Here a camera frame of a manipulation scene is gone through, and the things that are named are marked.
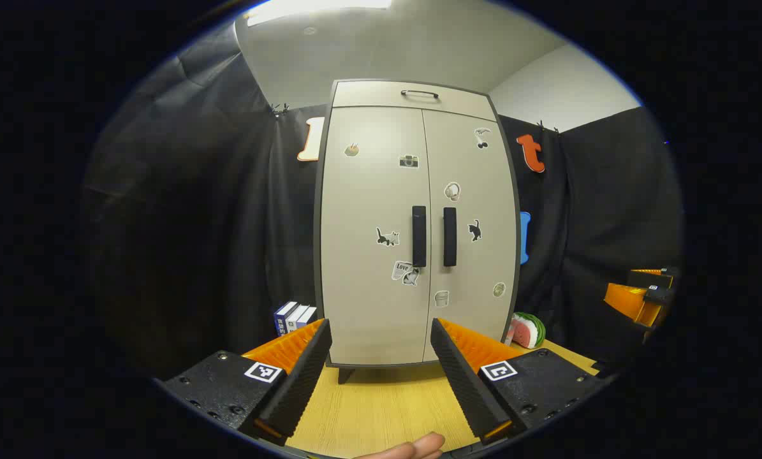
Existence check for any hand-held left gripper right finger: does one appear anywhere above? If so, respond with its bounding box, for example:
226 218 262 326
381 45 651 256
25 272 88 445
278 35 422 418
430 317 611 446

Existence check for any watermelon slice toy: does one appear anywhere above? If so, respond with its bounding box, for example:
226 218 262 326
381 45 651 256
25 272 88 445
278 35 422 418
505 312 546 349

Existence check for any grey double-door shoe cabinet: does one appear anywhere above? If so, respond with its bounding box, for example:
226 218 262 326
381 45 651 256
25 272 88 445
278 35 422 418
314 79 523 384

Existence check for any grey cabinet door cherry sticker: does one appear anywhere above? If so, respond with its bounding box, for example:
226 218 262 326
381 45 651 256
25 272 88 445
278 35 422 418
422 110 517 363

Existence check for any grey cabinet door camera sticker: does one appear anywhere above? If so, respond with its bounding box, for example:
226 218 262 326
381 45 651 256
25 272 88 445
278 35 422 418
321 106 434 367

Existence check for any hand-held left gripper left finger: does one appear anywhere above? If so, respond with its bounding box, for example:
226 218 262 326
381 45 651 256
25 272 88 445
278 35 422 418
154 317 333 447

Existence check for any black backdrop cloth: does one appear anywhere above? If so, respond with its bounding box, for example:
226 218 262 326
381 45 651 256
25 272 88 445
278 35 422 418
81 22 684 383

